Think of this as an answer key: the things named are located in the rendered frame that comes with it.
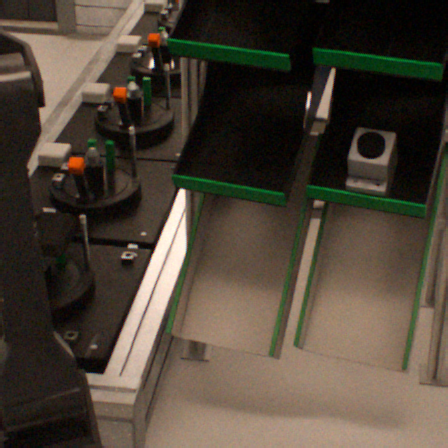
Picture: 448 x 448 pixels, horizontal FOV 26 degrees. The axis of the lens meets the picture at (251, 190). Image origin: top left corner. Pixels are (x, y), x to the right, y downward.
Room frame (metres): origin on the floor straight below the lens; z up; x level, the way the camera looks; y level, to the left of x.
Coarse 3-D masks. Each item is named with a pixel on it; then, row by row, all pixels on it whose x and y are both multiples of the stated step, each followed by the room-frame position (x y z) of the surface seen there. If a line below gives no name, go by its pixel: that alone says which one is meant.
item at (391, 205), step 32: (352, 96) 1.04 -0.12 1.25; (384, 96) 1.03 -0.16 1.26; (416, 96) 1.03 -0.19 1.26; (352, 128) 1.00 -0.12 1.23; (384, 128) 0.99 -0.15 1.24; (416, 128) 0.99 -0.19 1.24; (320, 160) 0.95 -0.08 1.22; (416, 160) 0.94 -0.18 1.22; (320, 192) 0.90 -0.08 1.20; (416, 192) 0.90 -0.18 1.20
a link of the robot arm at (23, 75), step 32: (0, 64) 0.69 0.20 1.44; (0, 96) 0.67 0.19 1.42; (32, 96) 0.68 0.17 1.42; (0, 128) 0.67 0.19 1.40; (32, 128) 0.67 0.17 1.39; (0, 160) 0.66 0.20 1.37; (0, 192) 0.65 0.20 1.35; (0, 224) 0.64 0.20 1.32; (32, 224) 0.65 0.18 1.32; (0, 256) 0.64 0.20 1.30; (32, 256) 0.64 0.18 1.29; (0, 288) 0.63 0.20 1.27; (32, 288) 0.63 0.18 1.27; (0, 320) 0.64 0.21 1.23; (32, 320) 0.62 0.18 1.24; (0, 352) 0.62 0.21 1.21; (32, 352) 0.61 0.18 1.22; (64, 352) 0.62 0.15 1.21; (0, 384) 0.59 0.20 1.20; (32, 384) 0.60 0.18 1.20; (64, 384) 0.61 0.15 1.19; (0, 416) 0.58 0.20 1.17; (32, 416) 0.59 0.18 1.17; (64, 416) 0.59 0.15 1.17
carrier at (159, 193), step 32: (64, 160) 1.37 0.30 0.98; (96, 160) 1.27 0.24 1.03; (128, 160) 1.39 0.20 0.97; (32, 192) 1.28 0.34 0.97; (64, 192) 1.25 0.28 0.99; (96, 192) 1.25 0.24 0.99; (128, 192) 1.25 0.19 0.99; (160, 192) 1.29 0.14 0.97; (96, 224) 1.19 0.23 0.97; (128, 224) 1.19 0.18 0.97; (160, 224) 1.20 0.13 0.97
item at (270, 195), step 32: (224, 64) 1.08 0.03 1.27; (224, 96) 1.05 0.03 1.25; (256, 96) 1.04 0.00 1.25; (288, 96) 1.04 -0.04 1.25; (320, 96) 1.03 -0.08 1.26; (192, 128) 0.98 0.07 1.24; (224, 128) 1.00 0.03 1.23; (256, 128) 1.00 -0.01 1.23; (288, 128) 0.99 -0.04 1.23; (192, 160) 0.96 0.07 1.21; (224, 160) 0.96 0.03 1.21; (256, 160) 0.96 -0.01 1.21; (288, 160) 0.95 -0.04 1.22; (224, 192) 0.91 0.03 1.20; (256, 192) 0.90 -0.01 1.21; (288, 192) 0.90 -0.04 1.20
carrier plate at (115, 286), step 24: (96, 264) 1.09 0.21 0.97; (120, 264) 1.09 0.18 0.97; (144, 264) 1.09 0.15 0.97; (96, 288) 1.04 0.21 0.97; (120, 288) 1.04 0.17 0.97; (96, 312) 0.98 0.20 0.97; (120, 312) 0.99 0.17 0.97; (0, 336) 0.94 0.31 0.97; (96, 336) 0.94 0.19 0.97; (96, 360) 0.90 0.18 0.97
